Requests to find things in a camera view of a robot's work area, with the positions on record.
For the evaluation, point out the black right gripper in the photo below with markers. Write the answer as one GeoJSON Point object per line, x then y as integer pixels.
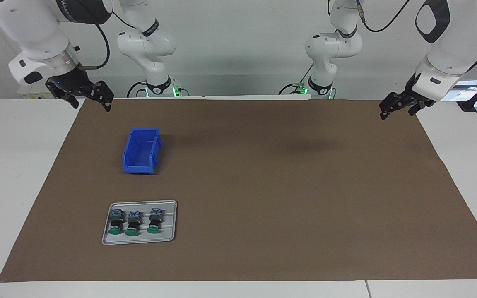
{"type": "Point", "coordinates": [71, 85]}

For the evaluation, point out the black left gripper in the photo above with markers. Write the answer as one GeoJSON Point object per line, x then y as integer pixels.
{"type": "Point", "coordinates": [411, 94]}

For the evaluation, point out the green push button switch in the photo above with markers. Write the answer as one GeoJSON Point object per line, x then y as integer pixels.
{"type": "Point", "coordinates": [115, 221]}
{"type": "Point", "coordinates": [154, 219]}
{"type": "Point", "coordinates": [132, 222]}

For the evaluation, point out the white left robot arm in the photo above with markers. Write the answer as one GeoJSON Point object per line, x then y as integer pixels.
{"type": "Point", "coordinates": [462, 37]}

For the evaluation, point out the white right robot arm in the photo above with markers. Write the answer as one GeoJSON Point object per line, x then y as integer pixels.
{"type": "Point", "coordinates": [35, 29]}

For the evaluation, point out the small white cardboard box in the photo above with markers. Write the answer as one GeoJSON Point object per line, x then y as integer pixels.
{"type": "Point", "coordinates": [35, 95]}

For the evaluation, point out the blue plastic bin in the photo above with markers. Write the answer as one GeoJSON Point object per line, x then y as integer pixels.
{"type": "Point", "coordinates": [141, 153]}

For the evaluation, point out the brown table mat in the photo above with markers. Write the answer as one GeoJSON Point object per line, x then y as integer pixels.
{"type": "Point", "coordinates": [284, 198]}

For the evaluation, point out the silver metal tray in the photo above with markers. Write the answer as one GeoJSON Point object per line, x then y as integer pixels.
{"type": "Point", "coordinates": [168, 231]}

